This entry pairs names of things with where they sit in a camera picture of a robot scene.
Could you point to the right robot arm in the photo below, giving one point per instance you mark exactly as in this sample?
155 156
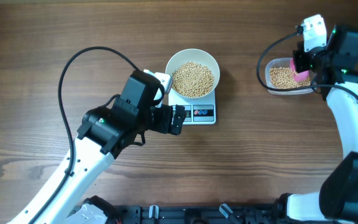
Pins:
333 59

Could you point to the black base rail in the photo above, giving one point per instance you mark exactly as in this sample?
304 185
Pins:
185 215

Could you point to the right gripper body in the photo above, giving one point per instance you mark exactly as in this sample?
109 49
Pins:
312 59

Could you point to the white digital kitchen scale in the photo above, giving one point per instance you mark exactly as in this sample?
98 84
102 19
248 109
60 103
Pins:
198 111

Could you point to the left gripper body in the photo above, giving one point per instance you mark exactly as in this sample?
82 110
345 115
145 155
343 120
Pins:
160 119

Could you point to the pink measuring scoop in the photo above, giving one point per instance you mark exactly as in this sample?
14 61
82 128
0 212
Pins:
298 77

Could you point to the white bowl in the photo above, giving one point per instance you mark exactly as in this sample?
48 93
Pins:
196 56

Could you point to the soybeans in bowl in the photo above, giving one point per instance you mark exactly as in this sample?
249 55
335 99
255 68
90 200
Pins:
193 80

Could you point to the yellow soybeans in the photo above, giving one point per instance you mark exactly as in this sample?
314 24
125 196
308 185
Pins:
284 78

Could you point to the clear plastic container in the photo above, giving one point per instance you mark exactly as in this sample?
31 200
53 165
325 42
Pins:
285 62

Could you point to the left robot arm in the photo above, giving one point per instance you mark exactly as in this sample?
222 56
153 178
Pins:
103 134

